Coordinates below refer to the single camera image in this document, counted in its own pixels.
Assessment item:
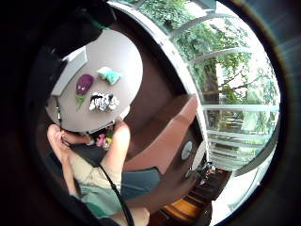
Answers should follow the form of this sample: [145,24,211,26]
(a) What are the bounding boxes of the pink and green toys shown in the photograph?
[93,126,116,150]

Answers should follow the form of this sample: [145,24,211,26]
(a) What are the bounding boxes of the the person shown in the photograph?
[46,119,164,226]

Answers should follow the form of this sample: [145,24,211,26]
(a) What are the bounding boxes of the grey flat laptop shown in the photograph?
[50,45,88,97]

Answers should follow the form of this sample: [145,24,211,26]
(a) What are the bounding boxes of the black and white zebra soft toy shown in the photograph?
[88,91,120,112]

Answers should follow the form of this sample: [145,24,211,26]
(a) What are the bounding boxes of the purple eggplant soft toy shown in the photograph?
[74,73,95,111]

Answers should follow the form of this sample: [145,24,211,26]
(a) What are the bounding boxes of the round grey table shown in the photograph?
[45,28,145,134]

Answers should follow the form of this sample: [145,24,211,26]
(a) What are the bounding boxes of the teal soft toy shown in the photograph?
[96,66,122,86]

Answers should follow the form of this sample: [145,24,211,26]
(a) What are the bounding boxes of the blue grey seat cushion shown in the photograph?
[119,167,162,202]

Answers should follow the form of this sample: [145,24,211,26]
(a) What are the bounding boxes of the brown wooden bench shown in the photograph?
[122,93,205,177]

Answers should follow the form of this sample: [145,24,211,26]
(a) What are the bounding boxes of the white round disc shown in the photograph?
[181,140,194,161]

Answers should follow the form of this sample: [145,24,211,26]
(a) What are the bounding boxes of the grey metal glass railing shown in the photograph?
[107,0,281,178]

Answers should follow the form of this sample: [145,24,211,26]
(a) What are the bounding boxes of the green trees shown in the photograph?
[125,0,280,139]

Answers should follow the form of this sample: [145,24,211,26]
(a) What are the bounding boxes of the thin black cable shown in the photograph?
[55,95,64,131]

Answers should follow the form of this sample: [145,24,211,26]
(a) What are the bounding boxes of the thick black glove cable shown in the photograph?
[98,164,135,226]

